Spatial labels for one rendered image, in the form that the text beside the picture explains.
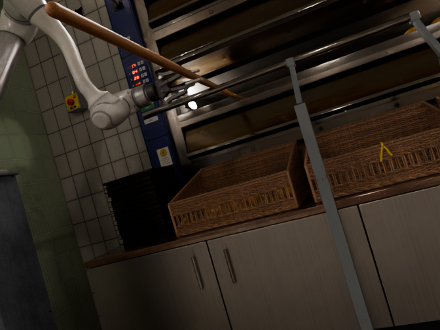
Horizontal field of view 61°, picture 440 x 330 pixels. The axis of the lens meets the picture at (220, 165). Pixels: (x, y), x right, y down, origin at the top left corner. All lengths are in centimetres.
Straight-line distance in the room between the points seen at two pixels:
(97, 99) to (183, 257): 72
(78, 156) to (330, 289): 169
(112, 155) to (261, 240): 119
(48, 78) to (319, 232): 193
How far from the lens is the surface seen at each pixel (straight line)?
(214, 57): 201
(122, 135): 230
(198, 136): 209
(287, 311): 155
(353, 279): 143
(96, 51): 246
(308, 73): 198
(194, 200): 158
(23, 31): 182
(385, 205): 143
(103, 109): 144
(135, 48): 109
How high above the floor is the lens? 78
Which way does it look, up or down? 2 degrees up
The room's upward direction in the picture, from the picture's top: 16 degrees counter-clockwise
